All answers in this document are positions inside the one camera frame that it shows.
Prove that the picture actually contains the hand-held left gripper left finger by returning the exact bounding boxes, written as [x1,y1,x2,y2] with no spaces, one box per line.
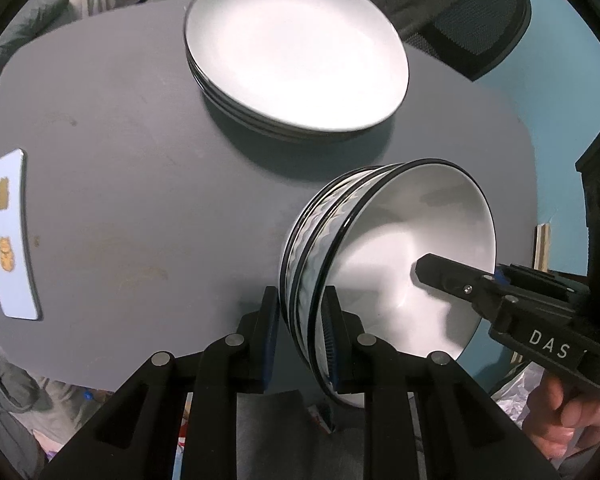
[39,286,281,480]

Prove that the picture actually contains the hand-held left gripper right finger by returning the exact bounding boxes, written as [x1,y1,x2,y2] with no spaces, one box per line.
[321,286,561,480]

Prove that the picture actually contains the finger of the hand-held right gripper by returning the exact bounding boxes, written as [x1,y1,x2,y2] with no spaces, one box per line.
[495,263,588,301]
[412,254,518,328]

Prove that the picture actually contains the white ribbed bowl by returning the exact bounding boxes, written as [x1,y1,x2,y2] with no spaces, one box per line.
[300,158,498,408]
[278,165,376,361]
[282,164,396,376]

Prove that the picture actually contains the white plate with black rim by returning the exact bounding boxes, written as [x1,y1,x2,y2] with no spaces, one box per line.
[184,0,410,133]
[186,50,406,140]
[192,65,396,145]

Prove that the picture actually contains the person's right hand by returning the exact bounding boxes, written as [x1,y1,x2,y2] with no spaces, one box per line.
[522,367,600,458]

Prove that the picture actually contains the wooden slat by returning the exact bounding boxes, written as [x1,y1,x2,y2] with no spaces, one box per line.
[535,223,552,272]

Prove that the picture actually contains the white plastic bag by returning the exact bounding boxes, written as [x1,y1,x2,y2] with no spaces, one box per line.
[490,362,548,431]

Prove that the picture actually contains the person's grey trousers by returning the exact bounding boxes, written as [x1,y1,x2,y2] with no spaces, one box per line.
[236,389,331,480]

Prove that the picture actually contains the black mesh office chair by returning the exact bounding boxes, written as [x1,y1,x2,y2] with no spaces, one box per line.
[125,0,532,81]

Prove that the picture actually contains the grey jacket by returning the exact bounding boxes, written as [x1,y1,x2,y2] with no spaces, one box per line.
[0,310,96,476]

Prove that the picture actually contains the white smartphone with gold stickers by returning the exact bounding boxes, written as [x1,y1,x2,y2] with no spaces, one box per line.
[0,148,43,321]

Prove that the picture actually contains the grey duvet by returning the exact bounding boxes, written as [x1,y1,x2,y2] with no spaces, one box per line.
[0,0,71,106]

